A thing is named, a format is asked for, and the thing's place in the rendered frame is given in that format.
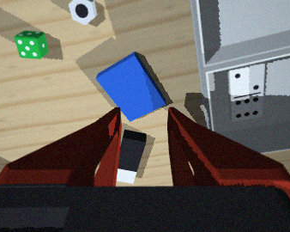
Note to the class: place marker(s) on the white domino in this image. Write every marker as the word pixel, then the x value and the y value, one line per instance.
pixel 245 91

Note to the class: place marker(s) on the blue block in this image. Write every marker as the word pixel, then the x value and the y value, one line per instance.
pixel 131 87

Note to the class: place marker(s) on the green die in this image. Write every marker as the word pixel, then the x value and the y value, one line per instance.
pixel 31 44

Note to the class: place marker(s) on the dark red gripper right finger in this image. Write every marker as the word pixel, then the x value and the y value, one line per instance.
pixel 217 160

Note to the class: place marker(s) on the white hex nut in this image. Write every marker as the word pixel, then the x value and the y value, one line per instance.
pixel 83 11

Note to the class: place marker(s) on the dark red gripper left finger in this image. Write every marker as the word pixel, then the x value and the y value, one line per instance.
pixel 73 159

